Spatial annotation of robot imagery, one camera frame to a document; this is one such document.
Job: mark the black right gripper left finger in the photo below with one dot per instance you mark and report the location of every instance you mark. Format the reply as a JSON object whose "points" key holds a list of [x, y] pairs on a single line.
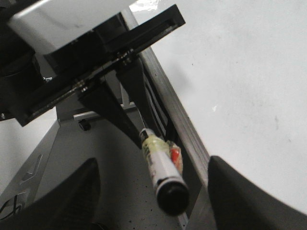
{"points": [[69, 206]]}

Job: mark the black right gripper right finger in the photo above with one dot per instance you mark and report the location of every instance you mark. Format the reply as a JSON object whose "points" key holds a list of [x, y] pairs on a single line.
{"points": [[238, 204]]}

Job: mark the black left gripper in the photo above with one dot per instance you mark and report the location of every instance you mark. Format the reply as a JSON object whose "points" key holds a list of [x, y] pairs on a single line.
{"points": [[82, 44]]}

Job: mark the black and white whiteboard marker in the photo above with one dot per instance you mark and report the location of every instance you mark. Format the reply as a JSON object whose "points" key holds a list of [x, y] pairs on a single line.
{"points": [[171, 191]]}

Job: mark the orange magnet taped to marker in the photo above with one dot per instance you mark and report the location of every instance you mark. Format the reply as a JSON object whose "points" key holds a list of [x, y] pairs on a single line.
{"points": [[176, 156]]}

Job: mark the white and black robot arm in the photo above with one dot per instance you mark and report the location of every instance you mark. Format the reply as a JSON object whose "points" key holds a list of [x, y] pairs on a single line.
{"points": [[27, 70]]}

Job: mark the grey aluminium whiteboard tray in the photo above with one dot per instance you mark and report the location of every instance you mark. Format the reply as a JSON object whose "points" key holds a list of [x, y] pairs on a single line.
{"points": [[182, 122]]}

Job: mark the white whiteboard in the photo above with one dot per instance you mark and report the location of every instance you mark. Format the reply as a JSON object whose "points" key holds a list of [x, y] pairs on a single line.
{"points": [[239, 69]]}

